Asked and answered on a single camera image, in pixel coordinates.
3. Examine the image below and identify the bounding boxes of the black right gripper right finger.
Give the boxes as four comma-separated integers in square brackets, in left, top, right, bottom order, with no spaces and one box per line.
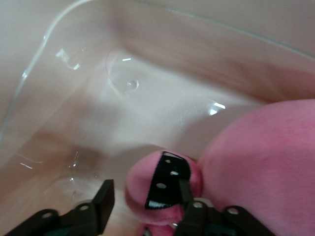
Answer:
[173,179,271,236]

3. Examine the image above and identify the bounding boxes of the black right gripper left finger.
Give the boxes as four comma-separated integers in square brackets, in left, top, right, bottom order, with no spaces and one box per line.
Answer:
[4,179,116,236]

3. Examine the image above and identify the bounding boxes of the pink round plush toy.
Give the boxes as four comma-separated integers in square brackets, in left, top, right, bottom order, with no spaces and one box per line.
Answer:
[124,99,315,236]

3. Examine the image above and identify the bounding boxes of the clear plastic storage container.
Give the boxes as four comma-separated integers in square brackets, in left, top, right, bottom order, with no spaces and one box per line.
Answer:
[0,0,315,236]

